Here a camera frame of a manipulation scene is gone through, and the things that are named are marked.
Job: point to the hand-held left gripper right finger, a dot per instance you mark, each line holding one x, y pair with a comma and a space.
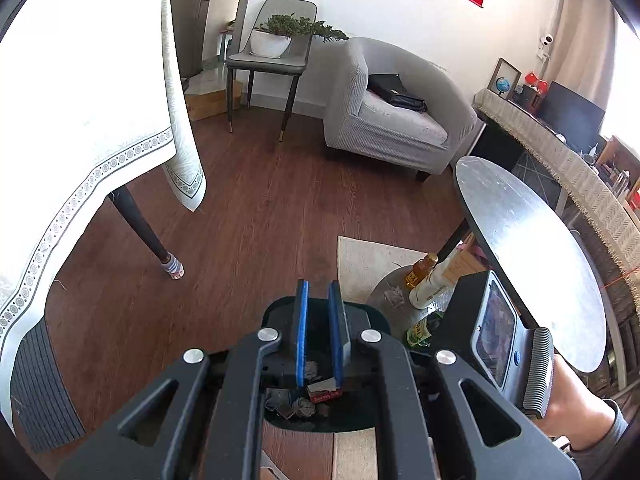
339, 332

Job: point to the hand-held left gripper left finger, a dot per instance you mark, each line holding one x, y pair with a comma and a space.
301, 332

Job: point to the small white red carton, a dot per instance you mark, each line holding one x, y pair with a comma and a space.
324, 392

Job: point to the white tissue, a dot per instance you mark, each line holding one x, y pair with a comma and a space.
305, 406

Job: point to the black trash bin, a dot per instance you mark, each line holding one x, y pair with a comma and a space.
325, 422

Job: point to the person's right forearm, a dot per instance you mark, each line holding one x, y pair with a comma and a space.
575, 400

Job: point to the crumpled grey paper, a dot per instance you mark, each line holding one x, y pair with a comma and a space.
313, 370

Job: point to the grey round lower shelf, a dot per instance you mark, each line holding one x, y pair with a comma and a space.
380, 307

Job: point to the green glass bottle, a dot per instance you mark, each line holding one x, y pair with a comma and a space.
422, 332

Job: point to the white bottle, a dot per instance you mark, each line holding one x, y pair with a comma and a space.
435, 285

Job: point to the tan cardboard box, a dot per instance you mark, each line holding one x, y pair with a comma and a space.
470, 265

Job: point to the amber bottle gold cap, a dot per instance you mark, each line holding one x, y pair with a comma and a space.
420, 272

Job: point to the beige rug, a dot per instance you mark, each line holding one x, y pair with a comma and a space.
370, 265

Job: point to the round grey marble table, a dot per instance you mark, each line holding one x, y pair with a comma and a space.
525, 240

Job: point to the sideboard with beige cloth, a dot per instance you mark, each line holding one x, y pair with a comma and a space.
575, 175

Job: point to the black dining table leg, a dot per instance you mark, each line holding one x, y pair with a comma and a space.
145, 230

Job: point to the grey armchair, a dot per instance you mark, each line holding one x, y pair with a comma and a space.
400, 130

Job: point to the black television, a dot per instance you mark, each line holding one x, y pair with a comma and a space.
572, 115

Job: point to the small blue globe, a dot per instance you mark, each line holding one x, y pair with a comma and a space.
502, 85

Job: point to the black handbag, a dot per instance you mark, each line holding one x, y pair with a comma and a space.
395, 92

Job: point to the small red boxes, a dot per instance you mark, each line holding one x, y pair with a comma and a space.
535, 87

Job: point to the flat cardboard box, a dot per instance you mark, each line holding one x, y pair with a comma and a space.
210, 102

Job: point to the dark grey ribbed chair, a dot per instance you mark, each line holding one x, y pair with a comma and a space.
47, 390

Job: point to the grey dining chair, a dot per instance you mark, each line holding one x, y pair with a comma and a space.
265, 62

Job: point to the potted plant white pot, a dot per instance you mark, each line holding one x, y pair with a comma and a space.
270, 42

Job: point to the beige curtain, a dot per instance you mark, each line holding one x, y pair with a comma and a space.
585, 35

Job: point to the table with white cloth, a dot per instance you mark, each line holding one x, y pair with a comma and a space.
75, 110

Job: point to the grey door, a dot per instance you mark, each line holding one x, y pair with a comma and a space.
185, 10

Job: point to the picture frame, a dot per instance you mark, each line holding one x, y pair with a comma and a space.
510, 72

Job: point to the white security camera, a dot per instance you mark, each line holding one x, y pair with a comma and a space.
548, 42

